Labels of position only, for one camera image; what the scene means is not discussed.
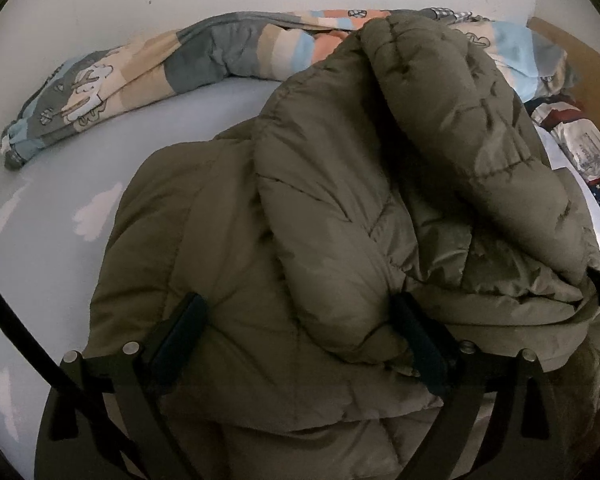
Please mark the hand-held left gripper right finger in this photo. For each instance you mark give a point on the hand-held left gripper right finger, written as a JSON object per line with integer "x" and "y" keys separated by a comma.
{"x": 422, "y": 342}

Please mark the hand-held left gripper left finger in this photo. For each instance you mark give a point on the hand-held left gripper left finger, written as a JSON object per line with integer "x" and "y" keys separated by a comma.
{"x": 177, "y": 335}

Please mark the olive puffer jacket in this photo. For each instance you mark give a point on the olive puffer jacket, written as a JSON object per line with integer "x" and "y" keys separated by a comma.
{"x": 340, "y": 210}

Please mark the white patterned pillow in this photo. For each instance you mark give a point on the white patterned pillow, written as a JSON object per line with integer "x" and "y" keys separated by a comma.
{"x": 575, "y": 135}

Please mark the wooden headboard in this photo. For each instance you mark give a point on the wooden headboard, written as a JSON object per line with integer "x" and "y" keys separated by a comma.
{"x": 580, "y": 45}

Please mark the patchwork cartoon quilt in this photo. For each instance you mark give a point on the patchwork cartoon quilt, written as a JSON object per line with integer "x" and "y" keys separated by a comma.
{"x": 205, "y": 55}

